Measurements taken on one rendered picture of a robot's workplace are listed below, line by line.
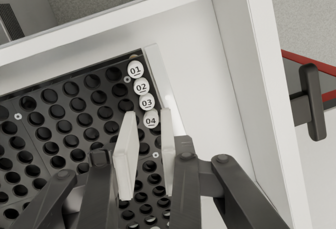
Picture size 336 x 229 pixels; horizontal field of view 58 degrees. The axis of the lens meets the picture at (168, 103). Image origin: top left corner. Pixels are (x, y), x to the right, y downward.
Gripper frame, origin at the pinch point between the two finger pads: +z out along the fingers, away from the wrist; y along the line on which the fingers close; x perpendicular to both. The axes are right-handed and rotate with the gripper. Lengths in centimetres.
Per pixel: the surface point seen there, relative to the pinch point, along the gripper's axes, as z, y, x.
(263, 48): 3.8, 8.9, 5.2
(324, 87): 32.7, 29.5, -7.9
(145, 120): 4.3, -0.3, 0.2
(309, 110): 6.1, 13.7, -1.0
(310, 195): 22.5, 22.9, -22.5
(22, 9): 58, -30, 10
